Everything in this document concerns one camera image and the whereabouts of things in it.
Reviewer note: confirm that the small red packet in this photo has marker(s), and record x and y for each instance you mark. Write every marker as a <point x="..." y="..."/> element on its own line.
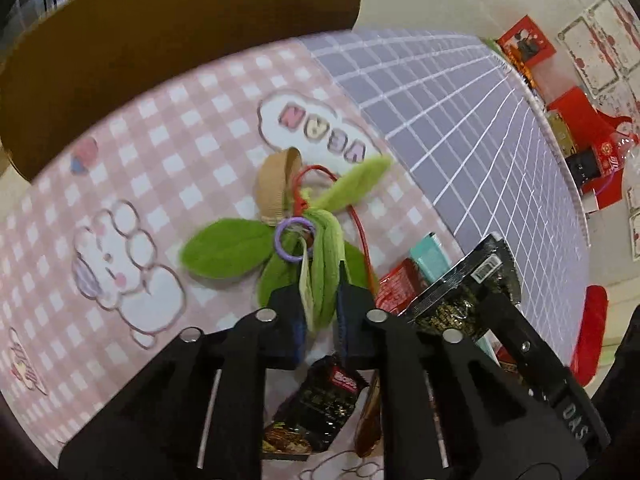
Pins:
<point x="400" y="285"/>

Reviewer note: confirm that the black snack packet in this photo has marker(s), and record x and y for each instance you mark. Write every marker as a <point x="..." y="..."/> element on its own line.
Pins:
<point x="320" y="400"/>
<point x="450" y="305"/>

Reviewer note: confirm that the orange boxes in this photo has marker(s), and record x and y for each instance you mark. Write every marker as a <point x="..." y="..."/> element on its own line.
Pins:
<point x="522" y="77"/>

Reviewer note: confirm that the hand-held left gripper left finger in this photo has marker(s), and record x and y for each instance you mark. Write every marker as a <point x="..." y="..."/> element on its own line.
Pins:
<point x="296" y="332"/>

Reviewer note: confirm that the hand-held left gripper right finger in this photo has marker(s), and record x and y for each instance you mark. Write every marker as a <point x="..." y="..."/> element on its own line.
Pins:
<point x="345" y="320"/>

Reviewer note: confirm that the purple grid tablecloth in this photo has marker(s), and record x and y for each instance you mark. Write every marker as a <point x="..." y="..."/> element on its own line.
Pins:
<point x="450" y="110"/>

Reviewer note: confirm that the red chair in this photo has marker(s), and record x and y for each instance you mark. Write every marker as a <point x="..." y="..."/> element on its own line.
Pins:
<point x="590" y="330"/>

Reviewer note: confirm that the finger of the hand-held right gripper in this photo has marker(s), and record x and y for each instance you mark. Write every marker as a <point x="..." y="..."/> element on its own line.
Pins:
<point x="520" y="340"/>

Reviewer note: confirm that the brown dining chair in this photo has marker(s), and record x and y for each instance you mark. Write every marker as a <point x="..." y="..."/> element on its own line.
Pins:
<point x="150" y="60"/>

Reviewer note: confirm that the teal small packet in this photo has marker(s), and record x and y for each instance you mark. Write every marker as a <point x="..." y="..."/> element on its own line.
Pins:
<point x="430" y="255"/>

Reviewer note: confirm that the red box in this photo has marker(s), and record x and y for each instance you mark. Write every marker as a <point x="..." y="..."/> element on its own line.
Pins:
<point x="570" y="107"/>

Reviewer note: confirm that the large red paper bag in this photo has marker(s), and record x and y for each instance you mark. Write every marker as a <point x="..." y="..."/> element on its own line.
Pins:
<point x="607" y="187"/>

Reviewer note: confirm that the brown shiny wrapper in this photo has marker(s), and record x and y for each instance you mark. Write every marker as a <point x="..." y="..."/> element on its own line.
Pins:
<point x="367" y="420"/>

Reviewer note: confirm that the dark small box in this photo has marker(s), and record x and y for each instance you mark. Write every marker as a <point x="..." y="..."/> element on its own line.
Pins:
<point x="582" y="170"/>

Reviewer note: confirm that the cola bottle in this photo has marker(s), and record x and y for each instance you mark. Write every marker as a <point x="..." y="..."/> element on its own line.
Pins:
<point x="617" y="152"/>

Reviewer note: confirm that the pink checked tablecloth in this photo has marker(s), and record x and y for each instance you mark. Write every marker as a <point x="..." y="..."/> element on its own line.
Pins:
<point x="200" y="125"/>

